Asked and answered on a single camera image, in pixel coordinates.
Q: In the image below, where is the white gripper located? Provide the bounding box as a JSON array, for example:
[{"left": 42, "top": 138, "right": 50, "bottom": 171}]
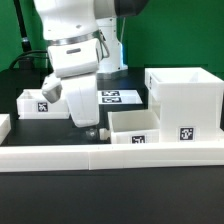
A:
[{"left": 61, "top": 73, "right": 99, "bottom": 140}]

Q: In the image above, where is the white front drawer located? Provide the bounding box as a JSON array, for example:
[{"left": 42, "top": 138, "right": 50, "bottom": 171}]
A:
[{"left": 99, "top": 110, "right": 160, "bottom": 144}]

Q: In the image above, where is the white drawer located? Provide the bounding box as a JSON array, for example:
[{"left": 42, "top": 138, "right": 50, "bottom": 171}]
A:
[
  {"left": 99, "top": 110, "right": 160, "bottom": 144},
  {"left": 16, "top": 89, "right": 70, "bottom": 119}
]

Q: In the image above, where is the white drawer cabinet box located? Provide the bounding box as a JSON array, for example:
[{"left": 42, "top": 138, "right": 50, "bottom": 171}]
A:
[{"left": 145, "top": 67, "right": 224, "bottom": 142}]

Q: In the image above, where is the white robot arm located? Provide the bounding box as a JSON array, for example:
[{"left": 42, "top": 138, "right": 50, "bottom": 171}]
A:
[{"left": 34, "top": 0, "right": 149, "bottom": 128}]

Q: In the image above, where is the white rear drawer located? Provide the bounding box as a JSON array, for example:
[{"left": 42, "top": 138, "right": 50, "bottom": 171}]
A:
[{"left": 16, "top": 89, "right": 70, "bottom": 119}]

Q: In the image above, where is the marker tag sheet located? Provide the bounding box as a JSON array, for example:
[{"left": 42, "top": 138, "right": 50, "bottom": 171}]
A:
[{"left": 98, "top": 90, "right": 142, "bottom": 105}]

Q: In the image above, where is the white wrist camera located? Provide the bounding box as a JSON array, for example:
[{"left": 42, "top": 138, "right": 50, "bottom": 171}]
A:
[{"left": 42, "top": 73, "right": 62, "bottom": 104}]

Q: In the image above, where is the black cable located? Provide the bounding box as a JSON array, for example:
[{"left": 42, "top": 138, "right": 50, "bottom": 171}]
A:
[{"left": 9, "top": 49, "right": 51, "bottom": 70}]

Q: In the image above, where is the white fence rail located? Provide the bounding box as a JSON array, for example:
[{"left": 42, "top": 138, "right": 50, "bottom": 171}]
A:
[{"left": 0, "top": 113, "right": 224, "bottom": 173}]

